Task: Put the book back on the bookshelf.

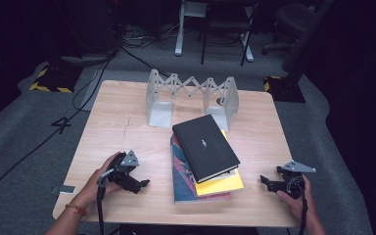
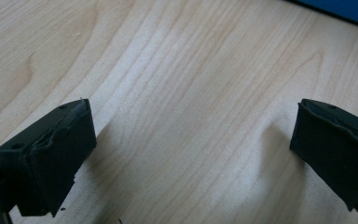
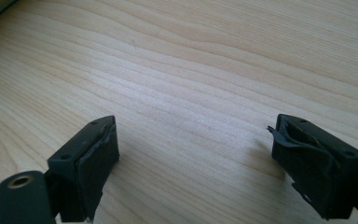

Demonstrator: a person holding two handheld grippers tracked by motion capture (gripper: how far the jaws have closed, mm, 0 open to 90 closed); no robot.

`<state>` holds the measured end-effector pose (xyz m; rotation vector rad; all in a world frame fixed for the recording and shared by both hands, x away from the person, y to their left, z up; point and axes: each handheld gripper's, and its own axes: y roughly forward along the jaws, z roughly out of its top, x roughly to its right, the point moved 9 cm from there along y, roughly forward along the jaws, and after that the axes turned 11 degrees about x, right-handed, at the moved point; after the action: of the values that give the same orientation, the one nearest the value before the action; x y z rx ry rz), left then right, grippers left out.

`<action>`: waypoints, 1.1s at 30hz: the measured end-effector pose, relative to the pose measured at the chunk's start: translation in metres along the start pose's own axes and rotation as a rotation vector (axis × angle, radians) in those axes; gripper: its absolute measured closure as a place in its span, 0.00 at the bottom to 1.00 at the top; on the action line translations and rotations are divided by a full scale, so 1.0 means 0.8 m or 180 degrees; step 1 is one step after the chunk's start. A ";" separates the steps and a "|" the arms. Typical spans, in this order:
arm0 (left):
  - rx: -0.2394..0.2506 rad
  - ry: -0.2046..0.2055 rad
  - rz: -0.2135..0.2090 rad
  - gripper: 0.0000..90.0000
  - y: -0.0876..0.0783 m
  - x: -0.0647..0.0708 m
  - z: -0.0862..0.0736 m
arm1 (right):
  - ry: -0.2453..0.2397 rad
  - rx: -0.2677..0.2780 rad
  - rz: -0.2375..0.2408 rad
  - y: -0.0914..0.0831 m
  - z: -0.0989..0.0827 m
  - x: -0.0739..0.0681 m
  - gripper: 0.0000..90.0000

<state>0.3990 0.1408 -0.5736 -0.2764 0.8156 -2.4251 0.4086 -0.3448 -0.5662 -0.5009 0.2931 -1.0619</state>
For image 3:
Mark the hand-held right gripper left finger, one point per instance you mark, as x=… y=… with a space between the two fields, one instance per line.
x=87 y=168

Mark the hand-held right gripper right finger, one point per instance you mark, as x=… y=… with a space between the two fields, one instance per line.
x=317 y=171

